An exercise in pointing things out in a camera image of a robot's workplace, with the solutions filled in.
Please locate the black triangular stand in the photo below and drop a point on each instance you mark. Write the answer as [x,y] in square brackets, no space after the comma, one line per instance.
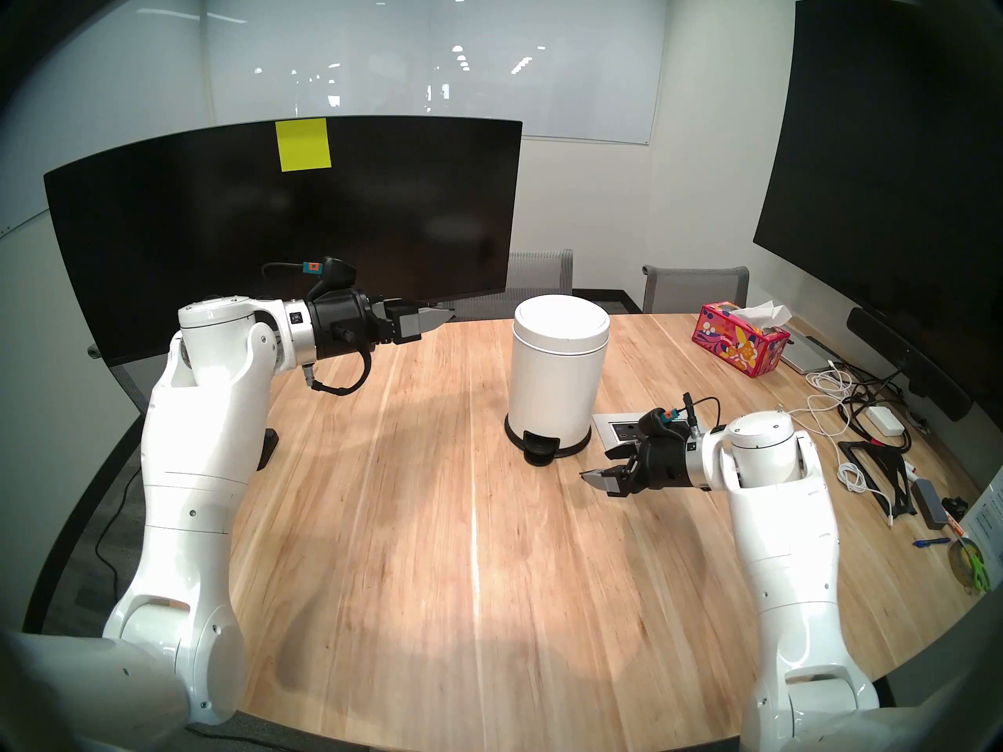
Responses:
[854,448]

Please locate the grey mesh office chair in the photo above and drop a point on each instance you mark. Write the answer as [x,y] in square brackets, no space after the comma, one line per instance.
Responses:
[693,288]
[541,272]

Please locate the clear tape roll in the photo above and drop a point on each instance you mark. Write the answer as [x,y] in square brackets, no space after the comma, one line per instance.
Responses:
[957,562]

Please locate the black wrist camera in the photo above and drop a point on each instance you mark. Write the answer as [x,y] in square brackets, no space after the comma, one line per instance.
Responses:
[333,276]
[654,423]

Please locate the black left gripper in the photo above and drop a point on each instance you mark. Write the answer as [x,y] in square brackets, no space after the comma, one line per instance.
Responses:
[345,323]

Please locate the small black adapter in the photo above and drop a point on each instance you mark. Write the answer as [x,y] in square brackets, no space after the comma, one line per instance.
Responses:
[956,505]

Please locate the white paper sign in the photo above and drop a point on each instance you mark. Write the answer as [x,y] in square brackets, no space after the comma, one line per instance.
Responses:
[989,515]

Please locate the silver table power outlet box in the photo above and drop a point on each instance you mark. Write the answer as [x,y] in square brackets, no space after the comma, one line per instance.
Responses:
[619,429]

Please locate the curved black computer monitor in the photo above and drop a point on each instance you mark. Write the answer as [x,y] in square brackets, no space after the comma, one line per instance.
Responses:
[392,210]

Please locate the yellow sticky note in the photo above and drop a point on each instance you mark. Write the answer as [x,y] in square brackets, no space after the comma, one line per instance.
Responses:
[303,145]

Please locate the white pedal trash can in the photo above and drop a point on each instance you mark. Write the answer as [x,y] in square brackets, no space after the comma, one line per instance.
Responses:
[556,390]

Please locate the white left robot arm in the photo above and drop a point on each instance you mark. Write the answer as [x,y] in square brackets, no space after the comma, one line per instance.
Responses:
[196,445]

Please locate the blue pen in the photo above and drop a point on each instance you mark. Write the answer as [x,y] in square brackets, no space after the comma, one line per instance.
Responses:
[931,542]

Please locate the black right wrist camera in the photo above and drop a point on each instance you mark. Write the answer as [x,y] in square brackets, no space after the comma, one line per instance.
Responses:
[654,423]

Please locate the grey adapter hub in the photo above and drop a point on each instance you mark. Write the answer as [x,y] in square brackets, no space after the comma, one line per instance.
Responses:
[930,504]

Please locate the large black wall television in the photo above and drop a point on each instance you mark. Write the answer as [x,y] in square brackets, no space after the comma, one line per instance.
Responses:
[878,171]

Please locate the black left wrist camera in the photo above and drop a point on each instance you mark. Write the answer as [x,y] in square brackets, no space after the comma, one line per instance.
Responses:
[333,276]

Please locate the glass wall whiteboard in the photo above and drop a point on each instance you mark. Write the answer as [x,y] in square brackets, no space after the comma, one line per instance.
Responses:
[548,53]

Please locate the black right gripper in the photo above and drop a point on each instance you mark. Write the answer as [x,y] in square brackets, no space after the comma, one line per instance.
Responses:
[666,464]

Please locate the green scissors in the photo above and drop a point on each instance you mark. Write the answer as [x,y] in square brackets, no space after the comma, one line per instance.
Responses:
[979,574]

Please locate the white power adapter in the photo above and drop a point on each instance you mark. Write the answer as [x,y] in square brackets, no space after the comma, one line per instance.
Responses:
[885,420]

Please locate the white trash can lid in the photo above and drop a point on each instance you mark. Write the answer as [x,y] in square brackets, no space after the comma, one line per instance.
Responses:
[561,319]

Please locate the silver laptop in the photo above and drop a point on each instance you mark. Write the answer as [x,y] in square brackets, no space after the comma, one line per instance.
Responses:
[807,355]

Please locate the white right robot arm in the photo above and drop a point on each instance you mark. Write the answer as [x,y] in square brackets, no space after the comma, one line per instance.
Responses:
[783,562]

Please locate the black trash can pedal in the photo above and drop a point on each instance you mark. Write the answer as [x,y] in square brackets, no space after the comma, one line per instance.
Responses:
[541,449]

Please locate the pink patterned tissue box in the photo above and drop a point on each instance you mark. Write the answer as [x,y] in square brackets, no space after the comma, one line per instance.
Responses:
[736,343]

